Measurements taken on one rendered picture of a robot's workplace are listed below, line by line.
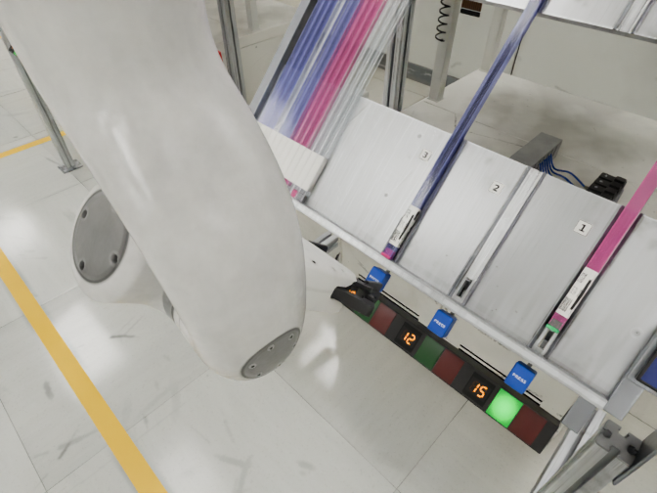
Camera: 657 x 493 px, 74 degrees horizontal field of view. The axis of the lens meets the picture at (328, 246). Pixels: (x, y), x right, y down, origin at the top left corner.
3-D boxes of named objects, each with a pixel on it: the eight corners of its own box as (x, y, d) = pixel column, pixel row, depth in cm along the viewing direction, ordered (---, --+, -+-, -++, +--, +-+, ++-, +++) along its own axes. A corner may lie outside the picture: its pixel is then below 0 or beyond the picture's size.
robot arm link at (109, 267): (302, 254, 35) (240, 193, 40) (167, 228, 24) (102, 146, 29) (247, 333, 37) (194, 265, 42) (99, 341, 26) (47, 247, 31)
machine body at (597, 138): (535, 460, 112) (665, 308, 69) (336, 306, 147) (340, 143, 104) (626, 314, 145) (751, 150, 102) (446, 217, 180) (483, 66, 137)
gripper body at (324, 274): (207, 266, 44) (277, 275, 53) (274, 326, 39) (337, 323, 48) (241, 201, 43) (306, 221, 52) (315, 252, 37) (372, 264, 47)
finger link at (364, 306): (297, 275, 45) (324, 278, 50) (355, 318, 42) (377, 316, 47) (303, 265, 45) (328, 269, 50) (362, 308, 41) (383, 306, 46)
